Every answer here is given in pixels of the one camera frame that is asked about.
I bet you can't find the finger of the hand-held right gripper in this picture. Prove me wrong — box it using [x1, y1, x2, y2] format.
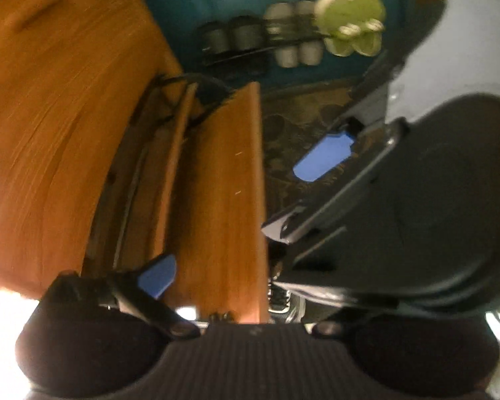
[293, 62, 401, 184]
[261, 118, 410, 246]

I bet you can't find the grey slipper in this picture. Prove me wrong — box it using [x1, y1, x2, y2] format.
[263, 2, 294, 67]
[294, 0, 321, 65]

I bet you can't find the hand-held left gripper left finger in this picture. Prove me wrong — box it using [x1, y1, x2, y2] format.
[46, 254, 201, 338]

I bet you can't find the patterned doormat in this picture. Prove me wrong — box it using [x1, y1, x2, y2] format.
[260, 77, 384, 259]

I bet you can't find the grey sneaker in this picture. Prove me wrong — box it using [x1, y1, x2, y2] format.
[269, 258, 305, 326]

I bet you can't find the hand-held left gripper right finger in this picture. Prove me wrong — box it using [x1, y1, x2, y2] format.
[312, 321, 359, 338]

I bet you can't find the wooden shoe cabinet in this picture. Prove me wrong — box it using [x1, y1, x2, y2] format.
[0, 0, 271, 326]

